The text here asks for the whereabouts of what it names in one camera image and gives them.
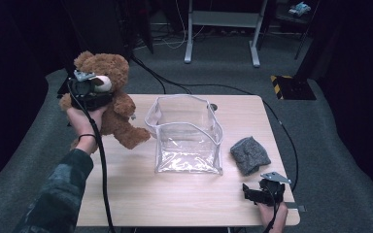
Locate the black wristband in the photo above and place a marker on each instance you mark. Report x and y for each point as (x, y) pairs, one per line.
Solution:
(85, 136)

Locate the person's right hand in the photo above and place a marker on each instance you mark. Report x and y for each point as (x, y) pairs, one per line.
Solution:
(283, 216)

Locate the dark curtain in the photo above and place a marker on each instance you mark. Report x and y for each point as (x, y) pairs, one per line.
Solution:
(359, 81)
(6, 81)

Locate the brown teddy bear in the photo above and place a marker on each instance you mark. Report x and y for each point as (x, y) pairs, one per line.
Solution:
(116, 68)

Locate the white metal desk frame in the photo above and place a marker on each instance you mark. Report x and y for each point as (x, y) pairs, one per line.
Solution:
(226, 18)

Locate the dark round table grommet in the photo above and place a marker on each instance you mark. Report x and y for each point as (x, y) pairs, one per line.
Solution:
(214, 106)

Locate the black cabinet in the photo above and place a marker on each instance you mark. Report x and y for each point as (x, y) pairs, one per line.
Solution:
(100, 32)

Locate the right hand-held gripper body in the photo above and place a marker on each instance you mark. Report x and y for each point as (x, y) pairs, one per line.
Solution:
(273, 192)

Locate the grey fuzzy garment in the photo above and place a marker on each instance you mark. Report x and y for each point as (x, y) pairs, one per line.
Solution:
(249, 155)

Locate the clear plastic bag white trim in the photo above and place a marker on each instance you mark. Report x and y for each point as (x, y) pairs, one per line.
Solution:
(187, 142)

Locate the blue and white object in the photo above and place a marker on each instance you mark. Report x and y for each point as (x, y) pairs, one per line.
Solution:
(299, 8)

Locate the grey table bracket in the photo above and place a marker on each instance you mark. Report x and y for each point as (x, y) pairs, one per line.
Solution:
(299, 208)

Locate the person's left hand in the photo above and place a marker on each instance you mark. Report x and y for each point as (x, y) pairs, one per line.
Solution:
(82, 123)

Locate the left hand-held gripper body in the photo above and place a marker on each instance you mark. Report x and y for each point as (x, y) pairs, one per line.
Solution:
(82, 95)

